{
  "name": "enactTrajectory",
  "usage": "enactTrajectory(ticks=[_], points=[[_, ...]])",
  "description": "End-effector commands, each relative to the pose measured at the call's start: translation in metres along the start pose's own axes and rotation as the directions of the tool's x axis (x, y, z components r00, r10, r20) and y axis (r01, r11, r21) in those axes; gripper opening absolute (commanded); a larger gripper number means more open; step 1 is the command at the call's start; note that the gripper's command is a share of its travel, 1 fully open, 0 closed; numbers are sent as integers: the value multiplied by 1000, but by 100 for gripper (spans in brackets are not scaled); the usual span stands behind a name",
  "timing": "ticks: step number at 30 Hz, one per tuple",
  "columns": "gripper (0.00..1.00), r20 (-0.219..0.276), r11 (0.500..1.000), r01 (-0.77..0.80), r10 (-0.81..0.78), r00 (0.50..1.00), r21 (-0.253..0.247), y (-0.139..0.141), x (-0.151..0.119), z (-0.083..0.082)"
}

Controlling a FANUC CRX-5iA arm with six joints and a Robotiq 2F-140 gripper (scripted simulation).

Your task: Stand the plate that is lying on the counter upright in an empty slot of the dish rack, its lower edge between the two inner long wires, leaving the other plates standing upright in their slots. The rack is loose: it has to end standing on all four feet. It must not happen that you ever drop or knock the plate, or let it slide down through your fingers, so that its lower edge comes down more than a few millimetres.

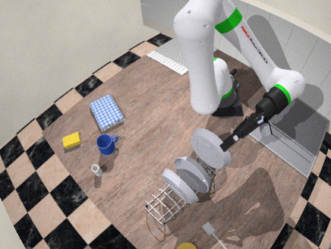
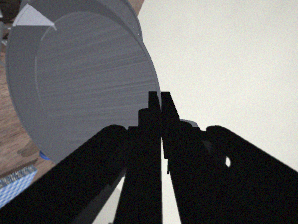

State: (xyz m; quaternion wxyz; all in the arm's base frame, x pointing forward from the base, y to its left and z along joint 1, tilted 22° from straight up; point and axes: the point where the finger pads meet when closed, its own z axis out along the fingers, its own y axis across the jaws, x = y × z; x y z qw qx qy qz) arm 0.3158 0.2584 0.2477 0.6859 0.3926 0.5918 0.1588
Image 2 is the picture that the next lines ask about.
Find blue checked towel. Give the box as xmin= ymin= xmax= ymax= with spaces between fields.
xmin=0 ymin=165 xmax=38 ymax=208

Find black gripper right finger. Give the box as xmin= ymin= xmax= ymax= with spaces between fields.
xmin=161 ymin=91 xmax=298 ymax=224

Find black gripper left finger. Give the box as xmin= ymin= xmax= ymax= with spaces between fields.
xmin=0 ymin=91 xmax=163 ymax=224

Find blue mug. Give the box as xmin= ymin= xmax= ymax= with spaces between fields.
xmin=39 ymin=151 xmax=50 ymax=160

